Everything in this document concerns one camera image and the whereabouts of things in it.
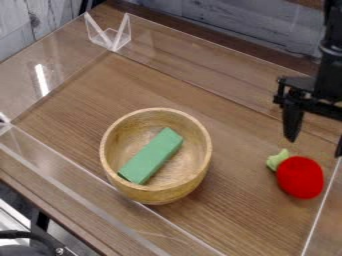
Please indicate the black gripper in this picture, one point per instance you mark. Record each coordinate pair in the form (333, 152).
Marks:
(314, 94)

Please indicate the red plush strawberry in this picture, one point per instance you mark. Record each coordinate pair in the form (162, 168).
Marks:
(299, 174)

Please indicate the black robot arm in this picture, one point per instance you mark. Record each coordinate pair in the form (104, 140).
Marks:
(331, 40)

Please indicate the green rectangular block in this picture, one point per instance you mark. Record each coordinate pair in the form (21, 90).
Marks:
(148, 160)

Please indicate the wooden bowl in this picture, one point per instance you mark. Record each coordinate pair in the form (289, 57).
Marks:
(182, 173)

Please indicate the clear acrylic corner bracket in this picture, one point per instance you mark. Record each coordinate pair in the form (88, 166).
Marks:
(108, 38)

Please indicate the clear acrylic tray wall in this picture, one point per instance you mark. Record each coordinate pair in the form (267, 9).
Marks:
(118, 226)

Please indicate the black table frame bracket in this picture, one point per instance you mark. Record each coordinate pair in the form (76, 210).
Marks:
(44, 226)

